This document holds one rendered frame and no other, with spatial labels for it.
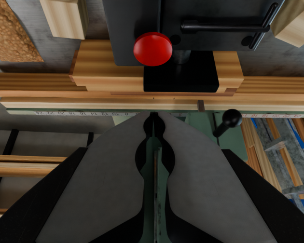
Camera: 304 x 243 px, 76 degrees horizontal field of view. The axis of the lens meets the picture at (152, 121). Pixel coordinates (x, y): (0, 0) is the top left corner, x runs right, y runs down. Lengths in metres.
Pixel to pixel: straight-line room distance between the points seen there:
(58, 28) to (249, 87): 0.30
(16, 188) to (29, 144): 0.55
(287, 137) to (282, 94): 0.83
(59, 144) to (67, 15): 2.70
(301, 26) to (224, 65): 0.09
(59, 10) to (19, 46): 0.11
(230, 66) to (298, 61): 0.15
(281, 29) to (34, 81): 0.37
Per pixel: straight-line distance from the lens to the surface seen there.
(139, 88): 0.30
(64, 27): 0.27
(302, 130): 1.76
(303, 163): 1.19
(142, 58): 0.16
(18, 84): 0.41
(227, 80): 0.28
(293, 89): 0.42
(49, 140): 2.98
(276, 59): 0.39
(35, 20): 0.33
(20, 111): 0.43
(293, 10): 0.29
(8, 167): 2.50
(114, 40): 0.17
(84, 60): 0.29
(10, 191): 2.95
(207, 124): 0.27
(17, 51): 0.36
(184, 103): 0.35
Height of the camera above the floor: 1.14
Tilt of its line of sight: 28 degrees down
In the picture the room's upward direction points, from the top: 180 degrees counter-clockwise
